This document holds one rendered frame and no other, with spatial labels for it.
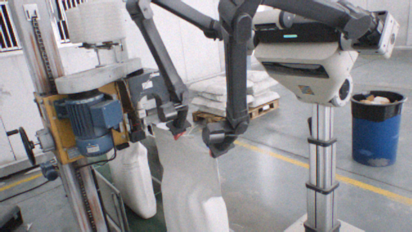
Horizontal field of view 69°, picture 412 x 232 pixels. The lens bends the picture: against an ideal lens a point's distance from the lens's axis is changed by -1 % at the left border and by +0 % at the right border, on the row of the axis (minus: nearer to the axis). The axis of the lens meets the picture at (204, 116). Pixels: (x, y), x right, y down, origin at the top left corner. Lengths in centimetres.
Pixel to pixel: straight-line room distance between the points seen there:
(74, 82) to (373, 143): 272
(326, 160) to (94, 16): 121
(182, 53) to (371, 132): 438
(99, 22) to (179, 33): 529
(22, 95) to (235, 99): 349
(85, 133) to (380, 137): 265
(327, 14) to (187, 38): 580
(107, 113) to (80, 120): 12
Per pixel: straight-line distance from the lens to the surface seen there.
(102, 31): 126
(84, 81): 121
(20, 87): 415
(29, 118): 422
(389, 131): 325
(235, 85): 87
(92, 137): 129
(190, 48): 667
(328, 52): 118
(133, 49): 531
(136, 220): 211
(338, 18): 94
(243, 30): 73
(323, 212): 172
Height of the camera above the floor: 158
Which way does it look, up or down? 18 degrees down
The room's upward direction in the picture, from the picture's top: 7 degrees counter-clockwise
